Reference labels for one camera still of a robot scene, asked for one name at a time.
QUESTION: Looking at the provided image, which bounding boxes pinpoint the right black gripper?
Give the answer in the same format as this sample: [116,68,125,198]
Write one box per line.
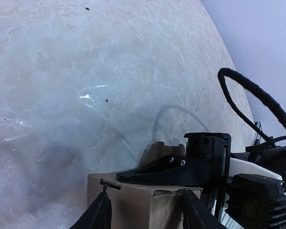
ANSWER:
[116,132,231,215]

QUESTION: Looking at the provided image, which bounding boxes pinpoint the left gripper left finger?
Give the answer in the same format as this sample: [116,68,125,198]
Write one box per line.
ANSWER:
[70,190,112,229]

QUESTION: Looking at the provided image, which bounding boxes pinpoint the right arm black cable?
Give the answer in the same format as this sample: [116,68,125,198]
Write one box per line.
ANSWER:
[217,68,286,146]

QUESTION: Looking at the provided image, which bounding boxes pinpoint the brown cardboard box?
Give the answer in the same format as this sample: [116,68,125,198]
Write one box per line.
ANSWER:
[87,141,204,229]

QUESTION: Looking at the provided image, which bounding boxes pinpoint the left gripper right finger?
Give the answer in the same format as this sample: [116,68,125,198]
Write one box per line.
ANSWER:
[182,190,225,229]

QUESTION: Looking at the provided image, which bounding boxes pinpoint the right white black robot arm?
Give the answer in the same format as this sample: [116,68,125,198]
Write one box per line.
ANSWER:
[116,132,286,229]

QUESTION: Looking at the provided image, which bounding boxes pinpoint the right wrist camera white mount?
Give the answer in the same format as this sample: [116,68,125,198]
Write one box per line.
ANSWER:
[227,158,283,183]

